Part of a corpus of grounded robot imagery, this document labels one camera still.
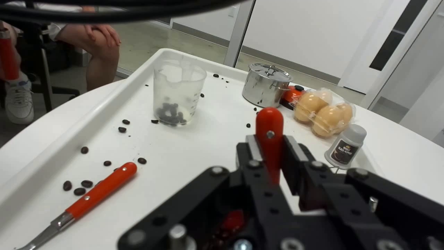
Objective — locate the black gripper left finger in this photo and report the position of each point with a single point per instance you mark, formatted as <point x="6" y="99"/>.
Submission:
<point x="252" y="185"/>

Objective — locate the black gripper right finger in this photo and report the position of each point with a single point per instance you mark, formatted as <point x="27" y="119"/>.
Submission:
<point x="314" y="185"/>

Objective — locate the person forearm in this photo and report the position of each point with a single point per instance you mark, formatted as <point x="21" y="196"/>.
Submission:
<point x="71" y="34"/>

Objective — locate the person bare hand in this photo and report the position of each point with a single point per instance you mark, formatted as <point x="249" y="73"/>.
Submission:
<point x="102" y="41"/>

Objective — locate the white shaker bottle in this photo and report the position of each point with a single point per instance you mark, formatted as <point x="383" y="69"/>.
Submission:
<point x="346" y="148"/>

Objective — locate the clear pack of eggs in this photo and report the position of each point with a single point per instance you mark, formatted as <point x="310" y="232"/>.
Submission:
<point x="324" y="116"/>

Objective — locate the white plastic tray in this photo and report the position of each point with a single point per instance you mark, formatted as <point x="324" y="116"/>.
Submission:
<point x="195" y="139"/>

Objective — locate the small orange container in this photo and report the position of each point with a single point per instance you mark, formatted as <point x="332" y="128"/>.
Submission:
<point x="292" y="98"/>

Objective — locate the few dark coffee beans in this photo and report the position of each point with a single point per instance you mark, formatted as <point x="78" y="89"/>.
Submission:
<point x="170" y="116"/>

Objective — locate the clear plastic measuring cup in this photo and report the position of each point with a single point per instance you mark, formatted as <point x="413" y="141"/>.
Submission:
<point x="178" y="88"/>

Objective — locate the white door with window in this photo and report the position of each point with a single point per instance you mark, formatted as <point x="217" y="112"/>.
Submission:
<point x="358" y="70"/>

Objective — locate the seated person body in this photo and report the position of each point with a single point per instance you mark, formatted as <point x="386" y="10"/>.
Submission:
<point x="99" y="70"/>

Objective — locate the white sneaker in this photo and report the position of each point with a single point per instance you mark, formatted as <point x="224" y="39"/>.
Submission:
<point x="19" y="99"/>

